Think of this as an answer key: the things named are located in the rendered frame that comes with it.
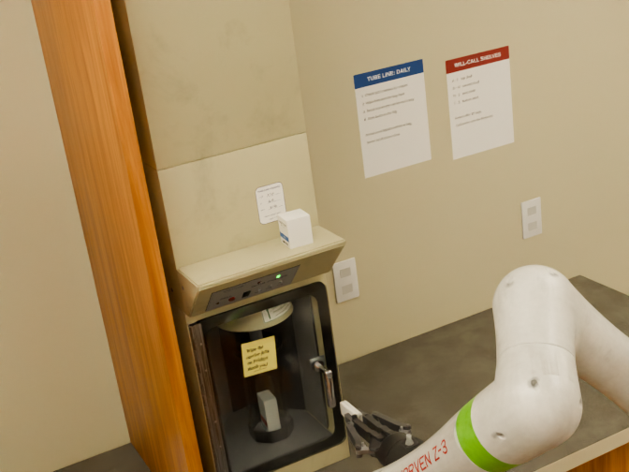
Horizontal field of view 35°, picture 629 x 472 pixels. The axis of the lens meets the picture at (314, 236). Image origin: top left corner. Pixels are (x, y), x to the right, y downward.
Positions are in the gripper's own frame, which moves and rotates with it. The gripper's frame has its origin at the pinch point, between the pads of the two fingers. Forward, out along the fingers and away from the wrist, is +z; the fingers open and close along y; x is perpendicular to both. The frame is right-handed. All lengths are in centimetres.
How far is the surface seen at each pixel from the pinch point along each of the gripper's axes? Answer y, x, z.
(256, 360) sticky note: 13.7, -12.1, 13.2
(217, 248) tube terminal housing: 17.7, -38.1, 14.4
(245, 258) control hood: 14.2, -36.7, 8.9
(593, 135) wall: -119, -22, 57
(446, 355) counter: -49, 20, 40
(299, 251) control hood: 4.7, -36.7, 3.9
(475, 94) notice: -77, -43, 57
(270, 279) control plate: 10.7, -31.6, 6.8
